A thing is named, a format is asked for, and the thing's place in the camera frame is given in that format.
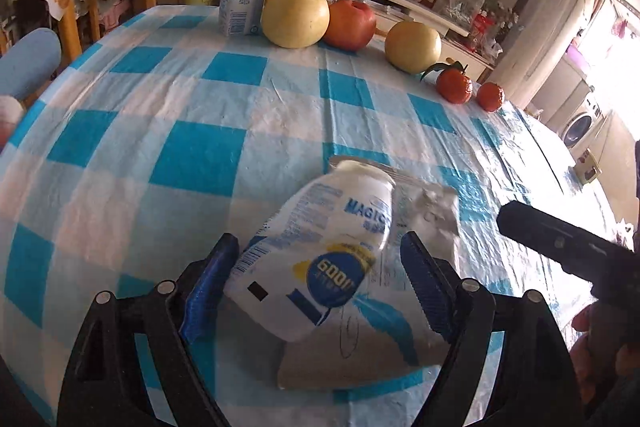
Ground light blue cushion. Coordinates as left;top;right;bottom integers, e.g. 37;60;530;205
0;28;62;100

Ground white feather print wipes packet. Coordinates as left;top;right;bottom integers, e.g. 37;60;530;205
276;154;453;390

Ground round yellow pear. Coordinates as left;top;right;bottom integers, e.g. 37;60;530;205
384;21;443;74

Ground blue white checkered tablecloth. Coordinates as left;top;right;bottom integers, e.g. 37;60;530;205
0;4;636;427

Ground person's right hand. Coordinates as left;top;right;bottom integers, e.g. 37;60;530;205
571;307;640;408

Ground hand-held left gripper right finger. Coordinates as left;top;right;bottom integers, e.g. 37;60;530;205
400;231;586;427

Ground small tangerine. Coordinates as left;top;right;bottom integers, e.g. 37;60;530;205
476;82;505;112

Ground pink cushion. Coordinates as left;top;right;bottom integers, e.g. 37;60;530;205
0;96;25;148

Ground red apple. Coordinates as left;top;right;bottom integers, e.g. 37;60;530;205
322;0;377;52

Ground cream curtain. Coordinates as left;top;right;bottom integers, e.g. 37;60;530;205
492;0;606;108

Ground red gift packages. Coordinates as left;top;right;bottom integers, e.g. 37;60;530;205
467;12;496;50

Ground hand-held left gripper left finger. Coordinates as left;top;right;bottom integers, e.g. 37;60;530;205
57;233;241;427

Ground squashed white plastic bottle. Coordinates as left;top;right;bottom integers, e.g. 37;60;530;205
223;159;396;342

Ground yellow apple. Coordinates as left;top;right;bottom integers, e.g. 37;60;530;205
261;0;331;49

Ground tangerine with green leaf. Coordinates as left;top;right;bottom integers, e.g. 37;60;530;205
420;62;474;104

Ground white washing machine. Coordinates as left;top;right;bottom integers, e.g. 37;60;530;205
560;99;603;150

